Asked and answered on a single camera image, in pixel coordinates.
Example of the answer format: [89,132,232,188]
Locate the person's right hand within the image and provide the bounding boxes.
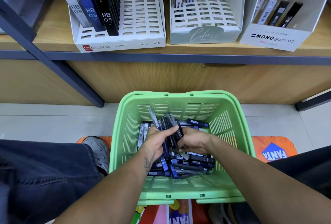
[176,126,219,156]

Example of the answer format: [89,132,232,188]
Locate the person's left hand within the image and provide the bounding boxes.
[139,125,180,166]

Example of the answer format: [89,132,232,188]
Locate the pile of lead cases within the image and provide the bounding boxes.
[136,118,216,179]

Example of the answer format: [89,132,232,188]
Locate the green plastic basket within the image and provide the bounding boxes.
[109,90,257,205]

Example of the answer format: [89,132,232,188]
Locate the white display box red label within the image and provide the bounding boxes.
[58,0,167,54]

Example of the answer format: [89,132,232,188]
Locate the pale green display box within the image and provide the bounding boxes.
[170,0,247,45]

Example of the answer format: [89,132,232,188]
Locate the clear plastic display box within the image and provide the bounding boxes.
[239,0,331,52]

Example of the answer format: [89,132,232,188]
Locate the row of HB lead cases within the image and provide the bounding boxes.
[58,0,122,37]

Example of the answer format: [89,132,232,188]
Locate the person's left forearm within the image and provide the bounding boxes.
[54,154,156,224]

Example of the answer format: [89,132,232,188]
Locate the person's right forearm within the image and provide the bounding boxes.
[207,138,331,224]

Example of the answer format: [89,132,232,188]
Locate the grey sneaker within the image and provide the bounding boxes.
[82,136,110,175]
[208,203,233,224]

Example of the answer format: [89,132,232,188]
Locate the colourful printed mat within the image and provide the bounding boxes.
[77,136,298,224]

